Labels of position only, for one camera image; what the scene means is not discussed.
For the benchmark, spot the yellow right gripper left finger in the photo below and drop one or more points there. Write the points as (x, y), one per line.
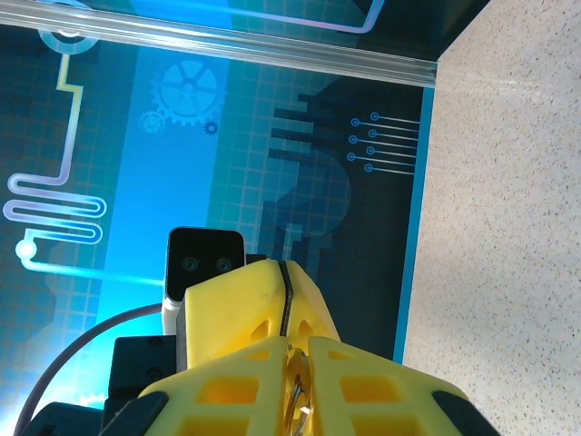
(218, 399)

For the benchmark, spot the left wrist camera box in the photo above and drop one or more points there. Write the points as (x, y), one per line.
(204, 250)

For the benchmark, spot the blue printed backdrop panel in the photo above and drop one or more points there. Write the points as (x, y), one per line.
(113, 181)
(295, 13)

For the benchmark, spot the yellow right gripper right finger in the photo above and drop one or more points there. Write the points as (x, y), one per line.
(372, 395)

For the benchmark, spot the aluminium frame rail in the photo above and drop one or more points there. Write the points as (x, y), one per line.
(227, 45)

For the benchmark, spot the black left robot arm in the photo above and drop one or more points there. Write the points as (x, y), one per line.
(63, 420)

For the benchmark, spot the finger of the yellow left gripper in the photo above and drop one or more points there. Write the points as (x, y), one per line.
(308, 313)
(236, 309)

